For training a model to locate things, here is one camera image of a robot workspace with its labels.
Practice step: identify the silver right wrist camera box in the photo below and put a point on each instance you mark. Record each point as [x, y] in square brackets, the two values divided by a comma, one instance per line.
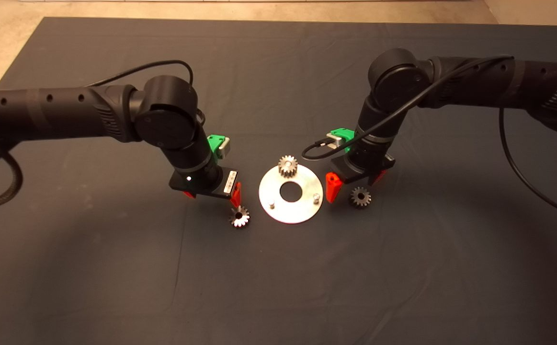
[335, 141]

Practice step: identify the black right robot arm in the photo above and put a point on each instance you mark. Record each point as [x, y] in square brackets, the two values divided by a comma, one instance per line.
[474, 81]

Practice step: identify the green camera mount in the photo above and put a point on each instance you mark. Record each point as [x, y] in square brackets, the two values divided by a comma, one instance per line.
[216, 143]
[345, 134]

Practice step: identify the round metal carrier plate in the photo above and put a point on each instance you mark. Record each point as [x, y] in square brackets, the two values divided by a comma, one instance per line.
[303, 211]

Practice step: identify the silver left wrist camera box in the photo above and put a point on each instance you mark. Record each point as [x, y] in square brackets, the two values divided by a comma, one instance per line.
[224, 147]

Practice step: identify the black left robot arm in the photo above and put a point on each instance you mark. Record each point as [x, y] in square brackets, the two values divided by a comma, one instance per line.
[67, 112]

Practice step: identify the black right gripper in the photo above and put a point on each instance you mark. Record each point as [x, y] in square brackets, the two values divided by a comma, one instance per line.
[359, 175]

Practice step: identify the green right camera mount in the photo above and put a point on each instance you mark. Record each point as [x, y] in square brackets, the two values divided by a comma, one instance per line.
[345, 134]

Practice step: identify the dark grey table cloth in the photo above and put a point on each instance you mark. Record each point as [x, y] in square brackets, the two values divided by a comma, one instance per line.
[278, 287]

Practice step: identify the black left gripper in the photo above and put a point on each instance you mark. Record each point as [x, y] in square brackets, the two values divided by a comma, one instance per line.
[221, 187]

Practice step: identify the green left camera mount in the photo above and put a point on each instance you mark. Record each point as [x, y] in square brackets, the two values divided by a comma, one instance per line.
[216, 143]

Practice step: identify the small steel spur gear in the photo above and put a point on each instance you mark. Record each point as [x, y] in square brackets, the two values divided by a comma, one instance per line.
[244, 222]
[365, 201]
[288, 165]

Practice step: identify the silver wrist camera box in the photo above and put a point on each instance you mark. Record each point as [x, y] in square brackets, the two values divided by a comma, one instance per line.
[335, 141]
[224, 147]

